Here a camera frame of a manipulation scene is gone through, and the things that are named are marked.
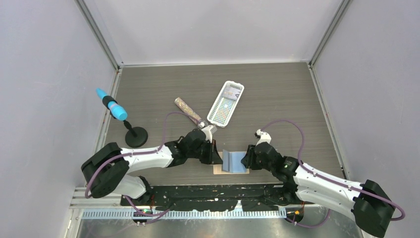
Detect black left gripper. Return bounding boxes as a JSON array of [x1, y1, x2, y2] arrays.
[[187, 139, 223, 165]]

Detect silver VIP credit card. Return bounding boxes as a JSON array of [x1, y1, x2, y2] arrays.
[[227, 83, 242, 93]]

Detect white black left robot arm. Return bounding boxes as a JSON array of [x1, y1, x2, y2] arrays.
[[81, 125, 223, 205]]

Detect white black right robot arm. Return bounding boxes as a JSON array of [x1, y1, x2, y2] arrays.
[[241, 142, 395, 238]]

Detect card in white basket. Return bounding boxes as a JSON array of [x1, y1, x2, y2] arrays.
[[223, 92, 240, 101]]

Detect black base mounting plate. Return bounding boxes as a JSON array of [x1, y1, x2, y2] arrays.
[[144, 183, 296, 213]]

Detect white plastic mesh basket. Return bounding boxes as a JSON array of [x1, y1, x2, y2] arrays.
[[207, 81, 245, 128]]

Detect black round microphone stand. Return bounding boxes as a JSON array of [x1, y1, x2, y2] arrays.
[[123, 120, 148, 148]]

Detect blue microphone on stand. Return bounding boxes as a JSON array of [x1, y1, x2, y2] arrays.
[[96, 88, 128, 121]]

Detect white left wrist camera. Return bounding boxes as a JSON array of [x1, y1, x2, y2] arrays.
[[199, 123, 217, 142]]

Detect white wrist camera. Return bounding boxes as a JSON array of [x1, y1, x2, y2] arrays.
[[255, 129, 271, 146], [199, 123, 217, 142]]

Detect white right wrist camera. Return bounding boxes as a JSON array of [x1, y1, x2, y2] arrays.
[[255, 129, 271, 146]]

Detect glitter handle microphone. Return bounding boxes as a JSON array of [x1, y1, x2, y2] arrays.
[[174, 97, 209, 129]]

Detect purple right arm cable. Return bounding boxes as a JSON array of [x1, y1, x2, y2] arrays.
[[261, 119, 406, 229]]

